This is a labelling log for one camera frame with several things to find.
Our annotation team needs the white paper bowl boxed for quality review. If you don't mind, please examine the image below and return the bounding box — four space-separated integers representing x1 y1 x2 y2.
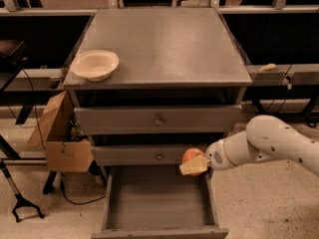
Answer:
70 50 120 82

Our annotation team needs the black floor cable left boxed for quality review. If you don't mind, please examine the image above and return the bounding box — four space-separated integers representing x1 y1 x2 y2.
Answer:
59 172 107 206

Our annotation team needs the grey open bottom drawer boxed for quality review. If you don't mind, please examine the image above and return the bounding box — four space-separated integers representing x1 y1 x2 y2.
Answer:
91 164 229 239

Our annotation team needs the grey middle drawer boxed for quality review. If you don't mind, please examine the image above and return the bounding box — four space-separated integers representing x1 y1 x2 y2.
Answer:
92 144 191 166

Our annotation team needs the black grabber tool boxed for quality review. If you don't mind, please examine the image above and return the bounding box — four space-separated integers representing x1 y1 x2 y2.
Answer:
0 160 44 223

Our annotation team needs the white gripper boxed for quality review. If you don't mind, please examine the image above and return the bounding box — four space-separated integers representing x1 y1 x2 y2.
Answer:
179 131 266 175

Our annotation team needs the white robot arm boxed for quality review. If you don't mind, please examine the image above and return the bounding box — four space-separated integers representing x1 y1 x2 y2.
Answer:
179 116 319 175

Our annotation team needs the yellow foam scrap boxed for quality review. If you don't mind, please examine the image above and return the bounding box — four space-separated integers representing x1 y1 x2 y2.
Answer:
258 63 276 72

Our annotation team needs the grey top drawer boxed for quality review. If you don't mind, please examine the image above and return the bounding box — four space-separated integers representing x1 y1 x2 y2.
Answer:
75 105 241 135

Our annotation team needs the red apple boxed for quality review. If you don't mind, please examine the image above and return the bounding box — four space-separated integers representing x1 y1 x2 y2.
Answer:
182 148 205 162

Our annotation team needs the grey drawer cabinet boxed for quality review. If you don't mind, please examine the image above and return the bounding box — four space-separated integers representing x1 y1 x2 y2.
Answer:
62 7 253 239

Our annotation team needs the brown cardboard box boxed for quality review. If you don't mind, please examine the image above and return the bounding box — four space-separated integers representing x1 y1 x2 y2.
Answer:
25 91 94 172

